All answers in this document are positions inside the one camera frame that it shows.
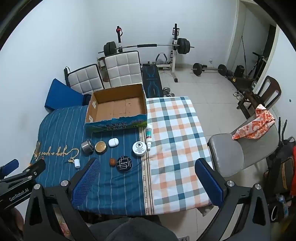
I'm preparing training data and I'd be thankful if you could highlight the gold round tin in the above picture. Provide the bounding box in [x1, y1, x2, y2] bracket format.
[95, 141, 108, 154]

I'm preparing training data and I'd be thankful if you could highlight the grey metal handle attachment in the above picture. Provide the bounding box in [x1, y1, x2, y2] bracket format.
[156, 53, 172, 66]

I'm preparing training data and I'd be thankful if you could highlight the long barbell with black plates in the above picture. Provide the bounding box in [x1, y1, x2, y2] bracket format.
[103, 38, 191, 56]

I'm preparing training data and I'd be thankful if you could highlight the cardboard box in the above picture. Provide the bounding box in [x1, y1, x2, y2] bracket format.
[84, 83, 148, 133]

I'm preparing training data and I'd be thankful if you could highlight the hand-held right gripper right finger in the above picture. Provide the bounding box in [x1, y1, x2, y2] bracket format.
[195, 158, 271, 241]

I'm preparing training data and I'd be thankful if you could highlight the grey padded chair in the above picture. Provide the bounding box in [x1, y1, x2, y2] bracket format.
[207, 111, 280, 179]

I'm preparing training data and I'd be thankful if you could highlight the silver metal tin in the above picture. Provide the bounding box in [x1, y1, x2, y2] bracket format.
[81, 139, 94, 154]

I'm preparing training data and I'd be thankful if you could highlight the black weight bench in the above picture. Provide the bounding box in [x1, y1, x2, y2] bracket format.
[142, 65, 163, 98]

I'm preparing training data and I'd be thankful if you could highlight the blue striped blanket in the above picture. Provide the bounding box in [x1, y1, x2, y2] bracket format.
[30, 105, 153, 216]

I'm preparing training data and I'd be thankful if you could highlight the orange patterned cloth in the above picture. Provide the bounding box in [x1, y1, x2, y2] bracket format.
[232, 104, 275, 141]

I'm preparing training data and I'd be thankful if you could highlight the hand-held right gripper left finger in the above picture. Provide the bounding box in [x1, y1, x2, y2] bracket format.
[23, 158, 101, 241]

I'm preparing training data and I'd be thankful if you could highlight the blue foam mat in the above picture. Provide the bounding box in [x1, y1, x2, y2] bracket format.
[44, 78, 86, 113]

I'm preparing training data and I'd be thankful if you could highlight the black scooter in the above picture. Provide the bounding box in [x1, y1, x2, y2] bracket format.
[245, 52, 267, 80]

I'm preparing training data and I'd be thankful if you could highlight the plaid blanket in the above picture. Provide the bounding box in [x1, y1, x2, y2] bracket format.
[142, 96, 214, 215]

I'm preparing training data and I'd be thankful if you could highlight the black round compact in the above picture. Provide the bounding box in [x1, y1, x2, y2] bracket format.
[117, 156, 133, 173]

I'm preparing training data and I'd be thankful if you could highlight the white spray bottle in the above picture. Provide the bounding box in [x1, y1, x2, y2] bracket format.
[146, 124, 153, 151]

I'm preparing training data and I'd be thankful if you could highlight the black strap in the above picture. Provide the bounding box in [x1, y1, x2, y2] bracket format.
[64, 66, 71, 87]

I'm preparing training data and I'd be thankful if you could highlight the white quilted chair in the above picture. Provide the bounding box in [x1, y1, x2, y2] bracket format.
[104, 50, 142, 90]
[66, 64, 105, 95]

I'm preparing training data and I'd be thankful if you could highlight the white round jar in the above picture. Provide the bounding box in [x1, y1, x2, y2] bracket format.
[132, 141, 148, 156]

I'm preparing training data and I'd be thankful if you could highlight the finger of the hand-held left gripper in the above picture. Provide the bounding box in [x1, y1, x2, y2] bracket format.
[0, 159, 19, 176]
[0, 159, 46, 189]

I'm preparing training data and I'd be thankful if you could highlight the short barbell with black plates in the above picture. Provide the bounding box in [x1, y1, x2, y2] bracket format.
[191, 62, 228, 77]

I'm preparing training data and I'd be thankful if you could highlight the dark wooden chair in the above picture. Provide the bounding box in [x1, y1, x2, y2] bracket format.
[236, 75, 282, 119]

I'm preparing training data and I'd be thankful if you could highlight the person's dark clothing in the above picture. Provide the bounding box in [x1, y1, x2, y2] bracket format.
[89, 217, 179, 241]

